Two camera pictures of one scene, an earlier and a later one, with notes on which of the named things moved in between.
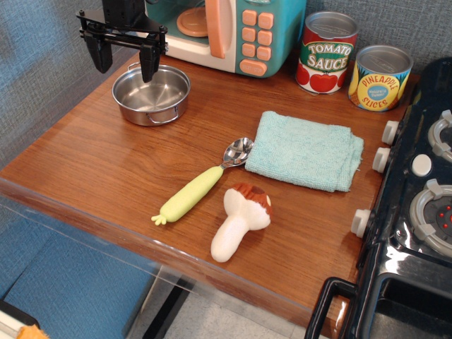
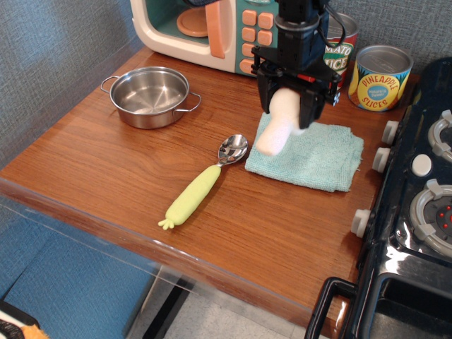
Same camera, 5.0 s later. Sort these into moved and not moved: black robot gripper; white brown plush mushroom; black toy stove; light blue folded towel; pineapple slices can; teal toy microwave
Moved: black robot gripper; white brown plush mushroom
Not moved: black toy stove; pineapple slices can; light blue folded towel; teal toy microwave
